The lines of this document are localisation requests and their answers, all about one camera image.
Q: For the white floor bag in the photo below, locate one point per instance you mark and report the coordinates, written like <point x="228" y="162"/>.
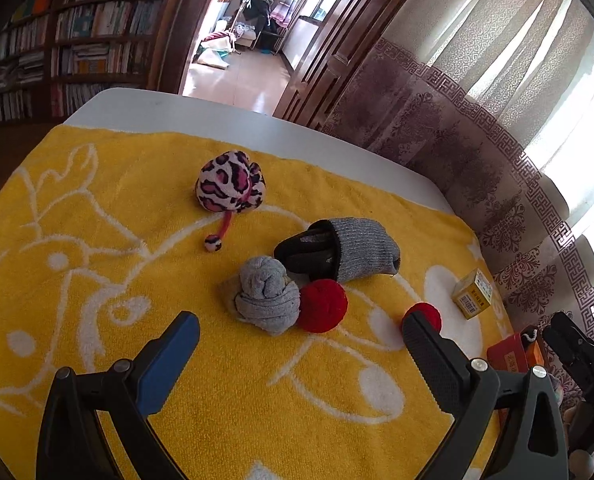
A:
<point x="214" y="52"/>

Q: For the pink leopard sock ball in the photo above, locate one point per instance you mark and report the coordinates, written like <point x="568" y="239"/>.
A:
<point x="227" y="182"/>

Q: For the red tin container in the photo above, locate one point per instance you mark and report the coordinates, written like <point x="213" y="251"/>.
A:
<point x="509" y="355"/>

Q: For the red sock ball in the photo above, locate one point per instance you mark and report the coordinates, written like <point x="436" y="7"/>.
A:
<point x="427" y="310"/>
<point x="322" y="305"/>

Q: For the small yellow white carton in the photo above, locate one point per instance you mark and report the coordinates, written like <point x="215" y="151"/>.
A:
<point x="472" y="295"/>

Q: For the black white striped cloth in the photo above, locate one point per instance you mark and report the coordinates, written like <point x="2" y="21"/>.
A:
<point x="529" y="335"/>

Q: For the yellow white printed towel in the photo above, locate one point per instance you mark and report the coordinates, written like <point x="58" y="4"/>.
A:
<point x="127" y="260"/>

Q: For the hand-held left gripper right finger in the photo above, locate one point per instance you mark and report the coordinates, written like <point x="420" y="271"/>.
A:
<point x="427" y="355"/>

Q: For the person's right hand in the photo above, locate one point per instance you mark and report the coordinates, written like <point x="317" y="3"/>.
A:
<point x="584" y="462"/>

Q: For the coat rack with clothes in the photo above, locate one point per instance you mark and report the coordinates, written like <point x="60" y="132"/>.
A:
<point x="259" y="10"/>

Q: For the wooden door frame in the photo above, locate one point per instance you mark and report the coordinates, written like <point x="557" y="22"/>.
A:
<point x="177" y="35"/>

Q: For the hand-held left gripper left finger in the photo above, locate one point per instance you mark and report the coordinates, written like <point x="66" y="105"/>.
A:
<point x="169" y="360"/>

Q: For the grey sock ball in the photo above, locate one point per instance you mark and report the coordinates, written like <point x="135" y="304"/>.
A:
<point x="267" y="290"/>

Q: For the grey and black sock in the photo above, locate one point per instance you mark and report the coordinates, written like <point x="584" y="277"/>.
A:
<point x="362" y="250"/>

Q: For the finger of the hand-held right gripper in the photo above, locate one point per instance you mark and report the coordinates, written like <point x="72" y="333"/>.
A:
<point x="577" y="335"/>
<point x="562" y="352"/>

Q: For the patterned beige curtain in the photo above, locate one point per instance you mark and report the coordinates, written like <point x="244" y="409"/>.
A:
<point x="477" y="160"/>

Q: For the wooden bookshelf with books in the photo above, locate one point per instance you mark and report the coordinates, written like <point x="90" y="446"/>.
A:
<point x="102" y="20"/>

